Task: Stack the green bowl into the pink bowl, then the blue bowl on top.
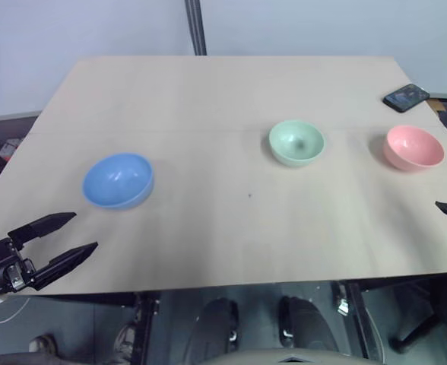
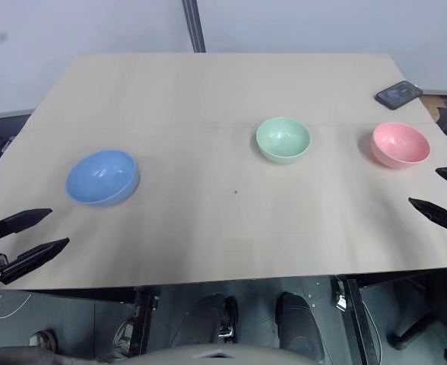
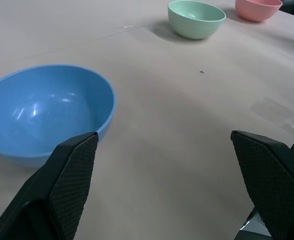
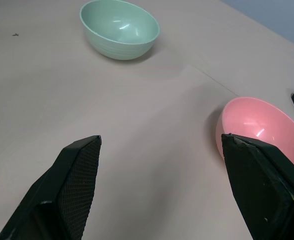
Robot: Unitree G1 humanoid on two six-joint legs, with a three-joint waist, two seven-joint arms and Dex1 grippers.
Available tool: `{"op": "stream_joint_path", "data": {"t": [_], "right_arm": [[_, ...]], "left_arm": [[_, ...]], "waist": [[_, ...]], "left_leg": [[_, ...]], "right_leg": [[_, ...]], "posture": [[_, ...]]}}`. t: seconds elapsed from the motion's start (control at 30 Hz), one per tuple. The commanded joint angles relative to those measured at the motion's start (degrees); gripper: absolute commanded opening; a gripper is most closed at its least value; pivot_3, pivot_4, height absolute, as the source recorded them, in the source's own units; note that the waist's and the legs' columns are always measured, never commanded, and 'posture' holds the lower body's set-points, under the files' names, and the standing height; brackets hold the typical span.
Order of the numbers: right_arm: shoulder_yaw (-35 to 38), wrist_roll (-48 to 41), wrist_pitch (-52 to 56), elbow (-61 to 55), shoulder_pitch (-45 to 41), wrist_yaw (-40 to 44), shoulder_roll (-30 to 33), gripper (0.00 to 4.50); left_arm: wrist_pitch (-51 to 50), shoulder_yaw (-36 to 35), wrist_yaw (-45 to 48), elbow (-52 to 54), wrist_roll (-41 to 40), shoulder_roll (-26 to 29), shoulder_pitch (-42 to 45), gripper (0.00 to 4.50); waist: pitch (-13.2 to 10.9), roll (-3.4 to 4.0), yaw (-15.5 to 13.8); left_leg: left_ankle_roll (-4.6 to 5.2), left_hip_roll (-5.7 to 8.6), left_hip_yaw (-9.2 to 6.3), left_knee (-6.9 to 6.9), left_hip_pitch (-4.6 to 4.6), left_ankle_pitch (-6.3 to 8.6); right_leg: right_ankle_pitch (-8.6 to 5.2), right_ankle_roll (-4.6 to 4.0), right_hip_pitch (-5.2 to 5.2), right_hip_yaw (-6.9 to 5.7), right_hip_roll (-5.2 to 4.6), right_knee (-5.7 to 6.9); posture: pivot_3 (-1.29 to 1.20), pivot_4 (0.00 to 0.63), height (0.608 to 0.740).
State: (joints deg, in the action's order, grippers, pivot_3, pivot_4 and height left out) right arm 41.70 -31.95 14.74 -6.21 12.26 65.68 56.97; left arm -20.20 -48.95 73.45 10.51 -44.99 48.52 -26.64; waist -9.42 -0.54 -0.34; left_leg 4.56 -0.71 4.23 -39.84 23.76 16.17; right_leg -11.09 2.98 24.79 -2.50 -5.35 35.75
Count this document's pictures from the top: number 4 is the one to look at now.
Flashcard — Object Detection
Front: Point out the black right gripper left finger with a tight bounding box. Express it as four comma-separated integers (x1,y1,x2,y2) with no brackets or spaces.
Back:
0,135,102,240

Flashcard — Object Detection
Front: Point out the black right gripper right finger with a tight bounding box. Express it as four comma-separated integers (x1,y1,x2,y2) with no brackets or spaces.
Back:
221,133,294,240

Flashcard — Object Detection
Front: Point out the pink bowl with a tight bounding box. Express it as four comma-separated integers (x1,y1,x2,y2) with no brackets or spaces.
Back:
215,96,294,176

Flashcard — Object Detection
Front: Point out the green bowl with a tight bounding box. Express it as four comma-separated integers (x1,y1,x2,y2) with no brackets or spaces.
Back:
79,0,161,61

